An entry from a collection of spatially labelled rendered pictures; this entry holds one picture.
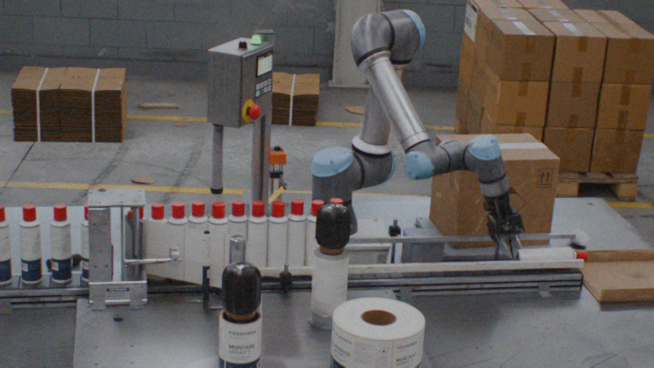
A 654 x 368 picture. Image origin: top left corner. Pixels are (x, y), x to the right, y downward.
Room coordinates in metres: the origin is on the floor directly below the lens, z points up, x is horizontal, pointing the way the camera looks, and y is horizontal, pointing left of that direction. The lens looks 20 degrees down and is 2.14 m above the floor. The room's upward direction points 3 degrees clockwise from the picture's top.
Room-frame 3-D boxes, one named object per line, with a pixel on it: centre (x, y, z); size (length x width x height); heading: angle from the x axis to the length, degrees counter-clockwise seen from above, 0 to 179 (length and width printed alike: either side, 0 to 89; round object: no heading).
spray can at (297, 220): (2.76, 0.04, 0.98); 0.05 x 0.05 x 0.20
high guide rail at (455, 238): (2.84, -0.20, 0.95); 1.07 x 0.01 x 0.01; 100
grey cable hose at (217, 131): (2.82, 0.26, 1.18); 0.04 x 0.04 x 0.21
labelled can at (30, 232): (2.63, 0.71, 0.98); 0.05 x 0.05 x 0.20
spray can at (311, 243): (2.76, -0.01, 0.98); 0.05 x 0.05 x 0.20
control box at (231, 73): (2.81, 0.20, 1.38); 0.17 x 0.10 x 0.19; 156
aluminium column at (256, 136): (2.89, 0.15, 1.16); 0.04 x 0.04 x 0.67; 10
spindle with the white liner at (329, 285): (2.49, -0.05, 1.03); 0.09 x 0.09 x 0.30
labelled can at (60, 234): (2.65, 0.63, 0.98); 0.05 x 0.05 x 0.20
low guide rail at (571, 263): (2.77, -0.21, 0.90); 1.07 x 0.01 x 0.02; 100
